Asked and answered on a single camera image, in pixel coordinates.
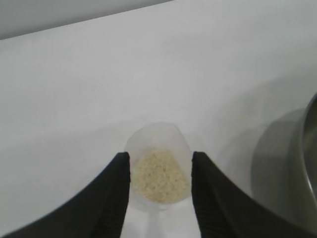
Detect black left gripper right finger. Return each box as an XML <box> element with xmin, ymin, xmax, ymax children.
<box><xmin>191</xmin><ymin>151</ymin><xmax>317</xmax><ymax>238</ymax></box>

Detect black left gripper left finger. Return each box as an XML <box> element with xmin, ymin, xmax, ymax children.
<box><xmin>0</xmin><ymin>152</ymin><xmax>131</xmax><ymax>238</ymax></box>

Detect white rice grains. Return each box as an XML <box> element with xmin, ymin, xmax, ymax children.
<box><xmin>131</xmin><ymin>148</ymin><xmax>189</xmax><ymax>204</ymax></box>

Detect translucent plastic measuring cup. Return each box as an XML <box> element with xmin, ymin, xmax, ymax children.
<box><xmin>123</xmin><ymin>121</ymin><xmax>193</xmax><ymax>238</ymax></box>

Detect stainless steel mixing bowl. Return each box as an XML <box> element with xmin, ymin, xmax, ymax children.
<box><xmin>250</xmin><ymin>93</ymin><xmax>317</xmax><ymax>220</ymax></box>

